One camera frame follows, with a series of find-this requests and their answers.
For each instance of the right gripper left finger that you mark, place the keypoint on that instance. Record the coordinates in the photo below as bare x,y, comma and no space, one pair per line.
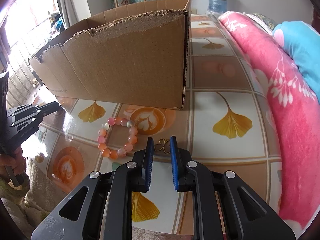
101,205

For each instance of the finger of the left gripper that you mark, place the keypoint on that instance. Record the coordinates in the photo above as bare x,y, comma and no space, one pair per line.
47,109

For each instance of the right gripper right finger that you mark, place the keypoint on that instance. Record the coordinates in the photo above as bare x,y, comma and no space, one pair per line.
224,206

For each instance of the gold loop earring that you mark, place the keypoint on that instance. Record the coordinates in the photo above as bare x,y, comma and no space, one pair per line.
163,145

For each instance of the person left hand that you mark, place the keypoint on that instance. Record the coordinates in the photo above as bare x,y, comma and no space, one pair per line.
17,164

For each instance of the white fluffy blanket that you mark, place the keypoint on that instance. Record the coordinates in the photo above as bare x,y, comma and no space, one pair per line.
29,204

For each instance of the patterned plastic tablecloth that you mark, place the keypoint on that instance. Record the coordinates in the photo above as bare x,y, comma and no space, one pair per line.
226,124

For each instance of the brown cardboard box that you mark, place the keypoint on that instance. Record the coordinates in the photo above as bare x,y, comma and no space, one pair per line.
136,54

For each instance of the pink floral blanket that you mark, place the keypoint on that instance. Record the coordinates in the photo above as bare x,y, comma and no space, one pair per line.
295,110

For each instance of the blue pillow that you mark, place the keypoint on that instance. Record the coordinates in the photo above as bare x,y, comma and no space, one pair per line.
301,42

